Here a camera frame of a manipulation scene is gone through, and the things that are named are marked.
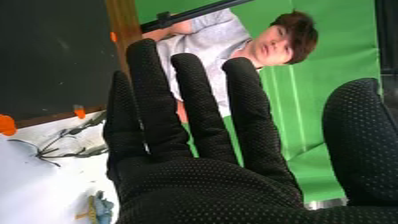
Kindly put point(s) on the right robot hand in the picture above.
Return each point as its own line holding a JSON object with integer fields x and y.
{"x": 206, "y": 186}

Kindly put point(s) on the person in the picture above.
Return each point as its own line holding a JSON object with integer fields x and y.
{"x": 206, "y": 36}

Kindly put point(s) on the dark mat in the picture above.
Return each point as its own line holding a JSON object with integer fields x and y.
{"x": 53, "y": 56}

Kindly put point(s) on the blue flower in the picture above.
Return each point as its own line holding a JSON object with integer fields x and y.
{"x": 103, "y": 208}

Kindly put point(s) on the green sprig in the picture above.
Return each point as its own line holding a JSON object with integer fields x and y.
{"x": 76, "y": 154}
{"x": 73, "y": 130}

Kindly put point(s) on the white sheet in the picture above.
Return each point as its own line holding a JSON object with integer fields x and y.
{"x": 41, "y": 190}

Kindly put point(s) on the black stand pole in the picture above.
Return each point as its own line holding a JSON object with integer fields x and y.
{"x": 188, "y": 13}

